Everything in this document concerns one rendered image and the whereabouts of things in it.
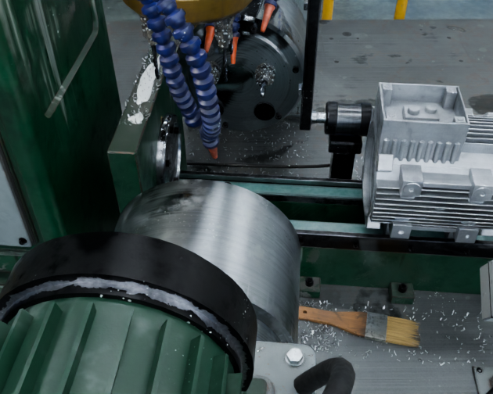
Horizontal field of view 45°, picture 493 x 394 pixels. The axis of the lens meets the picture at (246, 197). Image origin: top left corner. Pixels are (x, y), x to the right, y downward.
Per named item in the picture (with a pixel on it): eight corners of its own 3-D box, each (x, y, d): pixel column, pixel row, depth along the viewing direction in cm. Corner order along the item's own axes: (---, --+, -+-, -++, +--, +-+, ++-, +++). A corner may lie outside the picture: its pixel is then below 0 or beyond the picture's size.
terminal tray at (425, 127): (376, 160, 88) (383, 121, 83) (372, 119, 96) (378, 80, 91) (458, 165, 87) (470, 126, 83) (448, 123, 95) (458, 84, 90)
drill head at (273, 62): (170, 155, 115) (156, 37, 97) (201, 49, 144) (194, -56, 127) (300, 162, 113) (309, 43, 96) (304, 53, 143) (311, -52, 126)
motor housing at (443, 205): (364, 250, 96) (381, 159, 83) (359, 173, 110) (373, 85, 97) (491, 259, 94) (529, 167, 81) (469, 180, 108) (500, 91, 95)
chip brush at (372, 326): (294, 325, 100) (294, 322, 99) (299, 302, 103) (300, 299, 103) (419, 349, 96) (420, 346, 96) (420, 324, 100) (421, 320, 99)
